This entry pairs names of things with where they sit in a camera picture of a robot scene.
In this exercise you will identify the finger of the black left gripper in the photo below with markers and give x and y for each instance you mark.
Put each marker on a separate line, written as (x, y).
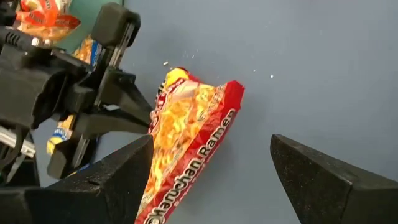
(109, 123)
(124, 93)

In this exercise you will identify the red Maruchan noodle pack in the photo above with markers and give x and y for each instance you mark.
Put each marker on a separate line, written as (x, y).
(192, 130)

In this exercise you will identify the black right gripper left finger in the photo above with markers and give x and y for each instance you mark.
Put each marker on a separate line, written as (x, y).
(77, 202)

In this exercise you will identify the orange Maruchan noodle pack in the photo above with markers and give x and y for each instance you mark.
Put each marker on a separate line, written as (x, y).
(46, 20)

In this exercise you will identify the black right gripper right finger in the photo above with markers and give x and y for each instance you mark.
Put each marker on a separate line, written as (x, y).
(326, 193)

